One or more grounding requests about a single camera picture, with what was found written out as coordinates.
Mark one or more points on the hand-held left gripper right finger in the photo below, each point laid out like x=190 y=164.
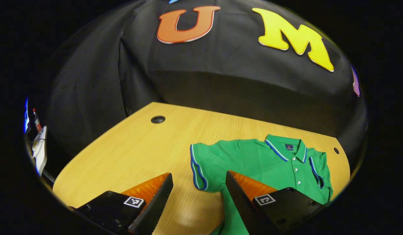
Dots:
x=240 y=205

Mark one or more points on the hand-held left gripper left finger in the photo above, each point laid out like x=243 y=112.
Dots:
x=156 y=205

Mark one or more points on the green T-shirt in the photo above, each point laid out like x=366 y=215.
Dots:
x=253 y=160

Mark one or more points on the black backdrop cloth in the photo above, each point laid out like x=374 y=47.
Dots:
x=221 y=81

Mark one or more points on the white side table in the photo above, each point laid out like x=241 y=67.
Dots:
x=41 y=153

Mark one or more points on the computer monitor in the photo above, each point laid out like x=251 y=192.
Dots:
x=26 y=114

